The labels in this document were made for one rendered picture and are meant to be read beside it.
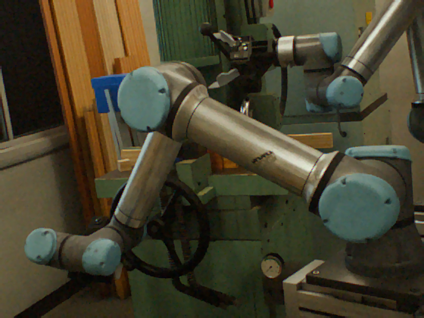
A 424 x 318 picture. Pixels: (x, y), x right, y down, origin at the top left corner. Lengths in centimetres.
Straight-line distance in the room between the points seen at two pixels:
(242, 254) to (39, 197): 169
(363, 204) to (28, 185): 240
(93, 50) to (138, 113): 239
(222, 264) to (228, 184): 24
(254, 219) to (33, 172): 172
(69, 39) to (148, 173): 203
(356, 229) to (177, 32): 97
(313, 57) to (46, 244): 77
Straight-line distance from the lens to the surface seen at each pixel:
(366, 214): 106
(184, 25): 185
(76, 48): 337
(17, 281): 324
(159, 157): 136
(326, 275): 125
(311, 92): 161
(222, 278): 188
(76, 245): 139
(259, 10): 214
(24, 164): 324
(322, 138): 184
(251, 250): 182
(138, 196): 141
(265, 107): 203
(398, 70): 406
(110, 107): 274
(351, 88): 149
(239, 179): 177
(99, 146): 326
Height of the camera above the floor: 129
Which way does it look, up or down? 11 degrees down
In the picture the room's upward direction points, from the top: 7 degrees counter-clockwise
